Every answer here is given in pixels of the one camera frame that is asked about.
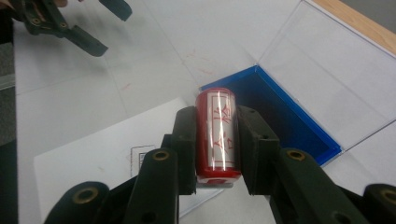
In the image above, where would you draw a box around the red stamp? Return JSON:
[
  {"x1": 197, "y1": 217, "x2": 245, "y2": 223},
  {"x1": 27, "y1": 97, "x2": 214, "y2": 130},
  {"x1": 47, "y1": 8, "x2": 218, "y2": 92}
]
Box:
[{"x1": 194, "y1": 87, "x2": 243, "y2": 185}]

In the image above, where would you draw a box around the metal floor rail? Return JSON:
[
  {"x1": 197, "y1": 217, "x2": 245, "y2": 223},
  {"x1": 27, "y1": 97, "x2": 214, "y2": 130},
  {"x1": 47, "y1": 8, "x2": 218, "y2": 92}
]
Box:
[{"x1": 0, "y1": 73, "x2": 16, "y2": 92}]

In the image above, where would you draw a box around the large white table cover sheet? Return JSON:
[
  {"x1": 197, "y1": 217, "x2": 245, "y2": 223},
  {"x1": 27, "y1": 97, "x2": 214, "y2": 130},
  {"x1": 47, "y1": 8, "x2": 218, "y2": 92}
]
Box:
[{"x1": 13, "y1": 0, "x2": 396, "y2": 224}]

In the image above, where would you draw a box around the blue ink pad box clear lid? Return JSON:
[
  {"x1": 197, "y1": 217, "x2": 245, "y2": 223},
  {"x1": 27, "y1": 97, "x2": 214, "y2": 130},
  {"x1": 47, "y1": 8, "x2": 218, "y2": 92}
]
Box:
[{"x1": 199, "y1": 0, "x2": 396, "y2": 168}]

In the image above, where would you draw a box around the small white paper sheet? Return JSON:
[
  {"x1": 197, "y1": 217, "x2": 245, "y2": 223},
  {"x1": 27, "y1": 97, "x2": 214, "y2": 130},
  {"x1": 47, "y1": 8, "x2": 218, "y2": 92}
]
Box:
[{"x1": 33, "y1": 96, "x2": 224, "y2": 218}]

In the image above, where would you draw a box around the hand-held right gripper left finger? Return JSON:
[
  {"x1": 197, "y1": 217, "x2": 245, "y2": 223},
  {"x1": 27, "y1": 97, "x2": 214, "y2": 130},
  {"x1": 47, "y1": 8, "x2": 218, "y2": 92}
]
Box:
[{"x1": 122, "y1": 105, "x2": 198, "y2": 224}]

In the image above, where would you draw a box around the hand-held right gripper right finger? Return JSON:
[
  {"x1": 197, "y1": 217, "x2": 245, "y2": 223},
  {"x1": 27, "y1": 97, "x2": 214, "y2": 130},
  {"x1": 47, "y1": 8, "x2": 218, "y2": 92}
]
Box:
[{"x1": 236, "y1": 105, "x2": 370, "y2": 224}]

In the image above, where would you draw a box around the wooden table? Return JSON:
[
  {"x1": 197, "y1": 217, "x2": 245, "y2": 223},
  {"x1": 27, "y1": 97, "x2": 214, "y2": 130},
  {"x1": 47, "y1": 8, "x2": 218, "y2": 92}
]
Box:
[{"x1": 311, "y1": 0, "x2": 396, "y2": 58}]

